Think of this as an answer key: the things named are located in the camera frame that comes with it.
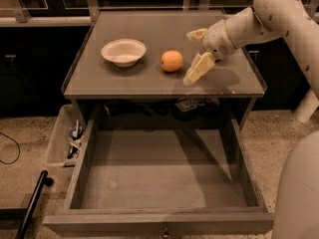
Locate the white paper bowl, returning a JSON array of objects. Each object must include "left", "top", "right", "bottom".
[{"left": 101, "top": 39, "right": 147, "bottom": 68}]

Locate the metal railing frame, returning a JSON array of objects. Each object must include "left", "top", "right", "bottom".
[{"left": 0, "top": 0, "right": 319, "bottom": 28}]

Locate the open grey top drawer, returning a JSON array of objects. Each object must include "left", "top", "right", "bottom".
[{"left": 44, "top": 106, "right": 273, "bottom": 237}]

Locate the orange fruit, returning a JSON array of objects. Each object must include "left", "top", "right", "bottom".
[{"left": 160, "top": 50, "right": 183, "bottom": 73}]

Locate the black cable on floor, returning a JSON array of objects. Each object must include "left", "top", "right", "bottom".
[{"left": 0, "top": 131, "right": 22, "bottom": 165}]

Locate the clutter inside plastic bin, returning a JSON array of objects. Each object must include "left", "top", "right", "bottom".
[{"left": 67, "top": 120, "right": 84, "bottom": 159}]

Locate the black bar handle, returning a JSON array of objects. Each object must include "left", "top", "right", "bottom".
[{"left": 15, "top": 170, "right": 48, "bottom": 239}]

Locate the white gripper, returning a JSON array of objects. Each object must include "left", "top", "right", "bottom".
[{"left": 182, "top": 20, "right": 236, "bottom": 86}]

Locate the grey cabinet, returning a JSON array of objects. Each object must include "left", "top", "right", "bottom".
[{"left": 61, "top": 10, "right": 268, "bottom": 131}]

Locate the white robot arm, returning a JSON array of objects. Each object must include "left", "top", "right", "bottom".
[{"left": 183, "top": 0, "right": 319, "bottom": 239}]

